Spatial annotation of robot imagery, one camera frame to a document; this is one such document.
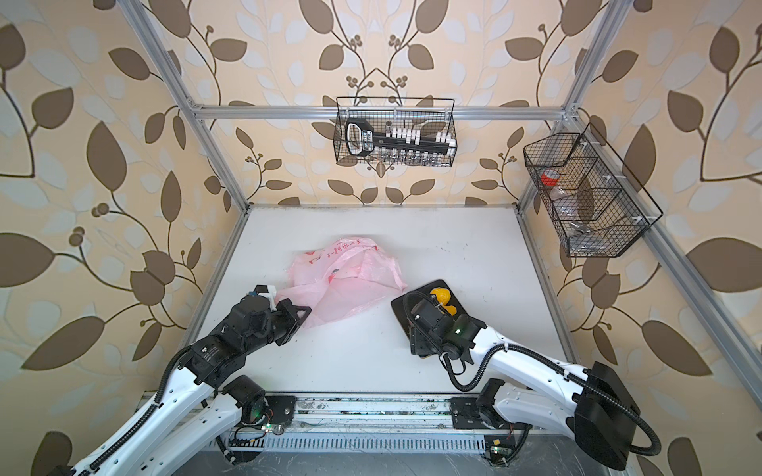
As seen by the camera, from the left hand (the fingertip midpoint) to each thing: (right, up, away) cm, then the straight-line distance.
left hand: (316, 307), depth 74 cm
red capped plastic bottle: (+67, +35, +14) cm, 77 cm away
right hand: (+27, -12, +6) cm, 30 cm away
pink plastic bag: (+2, +4, +23) cm, 23 cm away
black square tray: (+21, -3, +17) cm, 28 cm away
